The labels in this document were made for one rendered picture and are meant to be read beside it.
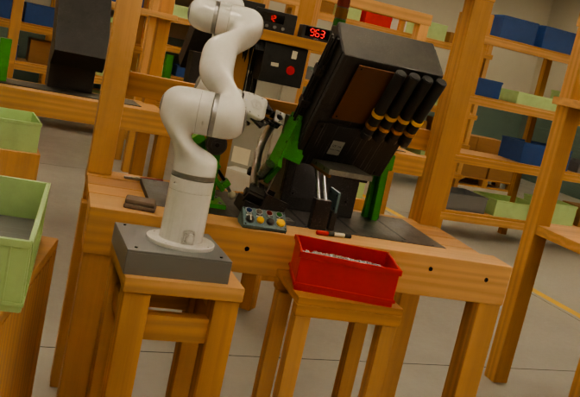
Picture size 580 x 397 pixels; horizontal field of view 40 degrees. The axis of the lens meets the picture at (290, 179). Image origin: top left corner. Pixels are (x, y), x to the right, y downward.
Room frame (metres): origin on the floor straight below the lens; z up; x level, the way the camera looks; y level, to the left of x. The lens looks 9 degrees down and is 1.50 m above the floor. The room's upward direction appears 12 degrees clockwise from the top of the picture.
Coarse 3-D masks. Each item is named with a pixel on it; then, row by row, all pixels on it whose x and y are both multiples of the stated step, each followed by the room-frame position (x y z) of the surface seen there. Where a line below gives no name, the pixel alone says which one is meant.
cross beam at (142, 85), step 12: (132, 72) 3.04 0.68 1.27; (132, 84) 3.04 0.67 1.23; (144, 84) 3.05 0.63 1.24; (156, 84) 3.07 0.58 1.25; (168, 84) 3.08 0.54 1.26; (180, 84) 3.09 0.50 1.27; (192, 84) 3.11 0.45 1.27; (144, 96) 3.06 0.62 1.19; (156, 96) 3.07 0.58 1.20; (276, 108) 3.21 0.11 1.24; (288, 108) 3.23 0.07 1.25; (264, 120) 3.20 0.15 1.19; (420, 132) 3.41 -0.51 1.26; (420, 144) 3.41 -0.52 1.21
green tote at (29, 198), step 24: (0, 192) 2.23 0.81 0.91; (24, 192) 2.25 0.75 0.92; (48, 192) 2.23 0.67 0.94; (24, 216) 2.25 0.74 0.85; (0, 240) 1.66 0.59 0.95; (24, 240) 1.68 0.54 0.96; (0, 264) 1.67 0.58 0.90; (24, 264) 1.68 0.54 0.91; (0, 288) 1.67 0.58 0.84; (24, 288) 1.69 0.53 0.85
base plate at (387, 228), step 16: (144, 192) 2.75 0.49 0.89; (160, 192) 2.74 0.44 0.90; (224, 192) 3.00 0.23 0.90; (288, 224) 2.68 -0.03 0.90; (304, 224) 2.74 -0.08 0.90; (336, 224) 2.85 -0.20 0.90; (352, 224) 2.92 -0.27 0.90; (368, 224) 2.98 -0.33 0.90; (384, 224) 3.05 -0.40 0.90; (400, 224) 3.13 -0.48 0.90; (400, 240) 2.83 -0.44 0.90; (416, 240) 2.89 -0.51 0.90; (432, 240) 2.96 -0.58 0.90
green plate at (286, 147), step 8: (288, 120) 2.86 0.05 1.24; (296, 120) 2.78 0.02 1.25; (288, 128) 2.81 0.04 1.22; (296, 128) 2.76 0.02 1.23; (280, 136) 2.86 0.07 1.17; (288, 136) 2.77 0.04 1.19; (296, 136) 2.77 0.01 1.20; (280, 144) 2.81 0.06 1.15; (288, 144) 2.75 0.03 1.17; (296, 144) 2.78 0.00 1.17; (272, 152) 2.85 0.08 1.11; (280, 152) 2.77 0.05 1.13; (288, 152) 2.77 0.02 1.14; (296, 152) 2.78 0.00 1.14; (272, 160) 2.81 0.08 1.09; (288, 160) 2.77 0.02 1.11; (296, 160) 2.78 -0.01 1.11
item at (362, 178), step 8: (312, 160) 2.80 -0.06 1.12; (320, 160) 2.80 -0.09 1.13; (320, 168) 2.70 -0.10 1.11; (328, 168) 2.63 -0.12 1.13; (336, 168) 2.66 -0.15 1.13; (344, 168) 2.71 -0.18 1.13; (352, 168) 2.75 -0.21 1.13; (328, 176) 2.62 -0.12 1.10; (344, 176) 2.64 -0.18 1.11; (352, 176) 2.64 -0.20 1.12; (360, 176) 2.65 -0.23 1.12; (368, 176) 2.66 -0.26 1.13
